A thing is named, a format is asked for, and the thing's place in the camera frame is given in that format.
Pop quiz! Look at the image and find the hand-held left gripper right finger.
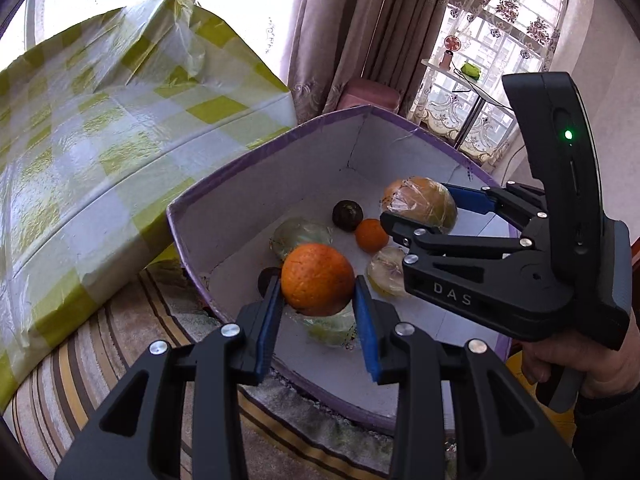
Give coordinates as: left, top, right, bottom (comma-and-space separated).
352, 276, 586, 480

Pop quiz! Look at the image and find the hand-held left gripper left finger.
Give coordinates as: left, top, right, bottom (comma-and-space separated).
54, 275, 283, 480

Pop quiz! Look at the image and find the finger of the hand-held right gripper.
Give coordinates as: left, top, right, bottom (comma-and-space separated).
445, 182, 551, 233
380, 211, 531, 266

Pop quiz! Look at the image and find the green round fruit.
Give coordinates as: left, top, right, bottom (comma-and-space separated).
300, 305, 358, 347

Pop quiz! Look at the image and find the yellow round fruit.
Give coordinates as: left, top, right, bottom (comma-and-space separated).
381, 176, 458, 235

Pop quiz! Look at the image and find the half pomelo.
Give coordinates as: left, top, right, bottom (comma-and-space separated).
366, 246, 408, 298

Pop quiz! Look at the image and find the large dark brown fruit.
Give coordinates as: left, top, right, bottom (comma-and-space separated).
257, 266, 282, 303

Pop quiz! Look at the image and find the orange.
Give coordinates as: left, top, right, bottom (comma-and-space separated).
281, 243, 355, 317
355, 219, 390, 254

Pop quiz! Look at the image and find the small dark wrinkled fruit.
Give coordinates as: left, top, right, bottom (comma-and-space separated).
332, 200, 363, 232

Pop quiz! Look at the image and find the green fruit wedge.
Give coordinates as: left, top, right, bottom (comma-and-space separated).
271, 217, 333, 261

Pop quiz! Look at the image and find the purple cardboard box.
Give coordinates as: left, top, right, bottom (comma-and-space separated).
166, 105, 523, 436

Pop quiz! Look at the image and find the person's right forearm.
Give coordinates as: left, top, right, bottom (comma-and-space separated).
572, 387, 640, 480

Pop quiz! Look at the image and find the person's right hand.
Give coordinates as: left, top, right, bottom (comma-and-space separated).
521, 305, 640, 411

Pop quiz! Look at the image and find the white side table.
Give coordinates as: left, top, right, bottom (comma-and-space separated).
420, 57, 516, 148

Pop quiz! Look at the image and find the yellow plastic object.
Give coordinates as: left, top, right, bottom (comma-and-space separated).
505, 350, 576, 448

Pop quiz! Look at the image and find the pink plastic stool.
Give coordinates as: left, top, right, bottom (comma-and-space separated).
345, 77, 401, 116

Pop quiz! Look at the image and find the small pink desk fan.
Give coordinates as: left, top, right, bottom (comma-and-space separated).
440, 35, 460, 68

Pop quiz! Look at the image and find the white lace flowered curtain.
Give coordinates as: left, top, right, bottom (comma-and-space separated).
407, 0, 573, 166

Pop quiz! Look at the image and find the brown patterned curtain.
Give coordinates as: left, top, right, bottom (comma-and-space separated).
287, 0, 458, 126

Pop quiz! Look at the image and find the striped plush rug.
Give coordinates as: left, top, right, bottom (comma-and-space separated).
5, 255, 501, 480

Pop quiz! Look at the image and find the yellow checked plastic tablecloth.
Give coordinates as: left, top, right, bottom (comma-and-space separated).
0, 0, 296, 411

